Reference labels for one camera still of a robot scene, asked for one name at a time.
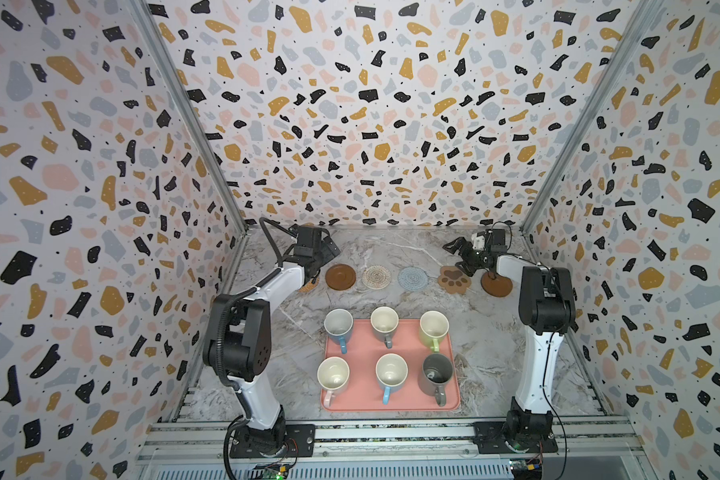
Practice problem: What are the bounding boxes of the dark grey mug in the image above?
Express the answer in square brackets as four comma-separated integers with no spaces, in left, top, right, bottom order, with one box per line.
[418,353,454,407]

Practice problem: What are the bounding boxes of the left circuit board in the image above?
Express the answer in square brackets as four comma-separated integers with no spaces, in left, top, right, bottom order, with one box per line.
[256,463,292,480]

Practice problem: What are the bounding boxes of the grey mug blue handle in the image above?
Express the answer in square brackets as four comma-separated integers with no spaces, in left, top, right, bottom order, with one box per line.
[323,309,354,354]

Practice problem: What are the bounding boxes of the circuit board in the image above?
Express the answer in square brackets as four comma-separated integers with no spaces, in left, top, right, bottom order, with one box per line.
[509,458,543,480]
[256,463,292,480]

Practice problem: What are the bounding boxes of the woven rattan coaster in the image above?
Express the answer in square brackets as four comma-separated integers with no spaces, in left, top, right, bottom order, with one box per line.
[299,278,319,293]

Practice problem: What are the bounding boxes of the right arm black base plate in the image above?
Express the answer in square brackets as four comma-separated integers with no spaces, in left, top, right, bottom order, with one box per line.
[473,421,559,454]

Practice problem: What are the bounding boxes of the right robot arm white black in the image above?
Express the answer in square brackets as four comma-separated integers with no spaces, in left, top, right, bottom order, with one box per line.
[443,228,575,453]

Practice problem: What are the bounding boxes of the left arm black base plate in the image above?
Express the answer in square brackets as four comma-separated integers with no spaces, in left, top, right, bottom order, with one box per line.
[227,424,315,461]

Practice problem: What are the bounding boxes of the dark brown wooden coaster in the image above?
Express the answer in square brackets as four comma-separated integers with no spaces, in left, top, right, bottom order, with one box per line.
[325,264,357,291]

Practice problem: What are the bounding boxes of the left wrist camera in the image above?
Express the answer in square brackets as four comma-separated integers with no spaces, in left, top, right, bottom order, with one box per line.
[296,225,330,251]

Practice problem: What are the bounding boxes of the cream mug blue handle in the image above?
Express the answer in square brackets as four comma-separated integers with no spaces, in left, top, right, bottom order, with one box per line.
[375,353,409,405]

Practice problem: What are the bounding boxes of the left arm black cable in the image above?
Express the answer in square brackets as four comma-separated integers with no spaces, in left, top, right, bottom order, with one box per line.
[201,217,301,480]

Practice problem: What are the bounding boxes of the brown paw shaped coaster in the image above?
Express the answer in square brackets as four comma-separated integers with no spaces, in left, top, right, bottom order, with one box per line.
[437,266,472,295]

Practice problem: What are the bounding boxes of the cream mug pink handle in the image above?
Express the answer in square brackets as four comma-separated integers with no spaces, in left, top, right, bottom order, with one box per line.
[317,357,350,408]

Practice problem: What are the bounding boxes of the pink rectangular tray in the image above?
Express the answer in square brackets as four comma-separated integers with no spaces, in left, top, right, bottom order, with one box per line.
[324,319,461,412]

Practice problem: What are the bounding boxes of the cream mug grey handle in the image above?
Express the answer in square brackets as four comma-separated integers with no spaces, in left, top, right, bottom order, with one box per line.
[370,306,399,349]

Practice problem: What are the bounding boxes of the right circuit board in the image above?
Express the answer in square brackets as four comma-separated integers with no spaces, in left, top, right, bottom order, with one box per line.
[509,458,543,480]

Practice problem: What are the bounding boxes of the blue grey woven coaster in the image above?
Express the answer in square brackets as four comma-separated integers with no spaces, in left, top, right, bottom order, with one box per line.
[397,266,429,292]

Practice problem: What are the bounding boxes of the aluminium mounting rail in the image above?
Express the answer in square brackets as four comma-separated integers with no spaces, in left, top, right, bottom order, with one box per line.
[136,416,657,479]

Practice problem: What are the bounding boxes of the light green mug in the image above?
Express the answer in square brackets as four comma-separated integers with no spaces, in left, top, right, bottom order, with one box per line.
[419,310,450,353]

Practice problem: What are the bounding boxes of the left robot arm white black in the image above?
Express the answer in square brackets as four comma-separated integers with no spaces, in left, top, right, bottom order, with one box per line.
[202,225,340,456]

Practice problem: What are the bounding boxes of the beige braided round coaster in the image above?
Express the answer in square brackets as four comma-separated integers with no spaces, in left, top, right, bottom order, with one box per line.
[362,265,391,290]

